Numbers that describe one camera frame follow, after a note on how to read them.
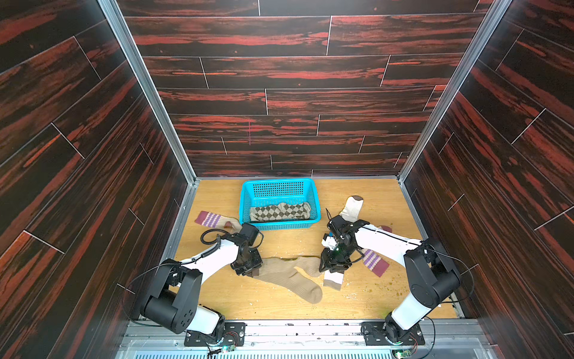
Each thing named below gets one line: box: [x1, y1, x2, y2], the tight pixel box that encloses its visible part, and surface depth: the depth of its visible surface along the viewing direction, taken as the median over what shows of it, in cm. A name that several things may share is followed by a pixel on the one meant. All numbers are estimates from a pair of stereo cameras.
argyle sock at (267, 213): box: [249, 203, 285, 222], surface depth 105 cm
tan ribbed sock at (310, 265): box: [292, 255, 323, 278], surface depth 88 cm
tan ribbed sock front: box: [253, 256, 323, 304], surface depth 88 cm
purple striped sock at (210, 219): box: [194, 210, 243, 232], surface depth 106 cm
